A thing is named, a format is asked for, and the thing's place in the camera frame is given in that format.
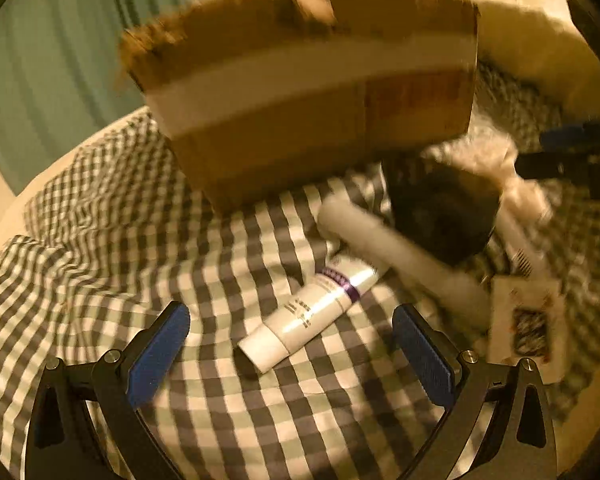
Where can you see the white lace cloth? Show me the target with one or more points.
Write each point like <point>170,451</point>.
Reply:
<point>490,152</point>

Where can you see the white brown snack sachet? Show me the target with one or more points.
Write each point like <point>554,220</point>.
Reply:
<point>528,322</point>

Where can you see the cream pillow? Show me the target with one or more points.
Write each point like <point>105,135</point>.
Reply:
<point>537,48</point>

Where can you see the white toothpaste tube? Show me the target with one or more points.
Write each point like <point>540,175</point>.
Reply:
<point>327,294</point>

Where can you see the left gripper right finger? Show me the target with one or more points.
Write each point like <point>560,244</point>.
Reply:
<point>519,442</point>

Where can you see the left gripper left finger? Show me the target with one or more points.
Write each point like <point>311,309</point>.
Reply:
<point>62,442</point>

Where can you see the green checkered cloth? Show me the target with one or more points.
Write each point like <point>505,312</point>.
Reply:
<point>117,234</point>

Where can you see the white plastic bottle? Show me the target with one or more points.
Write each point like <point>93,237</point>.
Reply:
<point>366,234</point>

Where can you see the brown cardboard box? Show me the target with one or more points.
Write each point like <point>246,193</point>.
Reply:
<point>257,96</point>

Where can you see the green curtain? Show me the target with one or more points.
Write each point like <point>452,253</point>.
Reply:
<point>60,77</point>

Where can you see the black clip object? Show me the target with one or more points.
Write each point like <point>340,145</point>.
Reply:
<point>448,211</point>

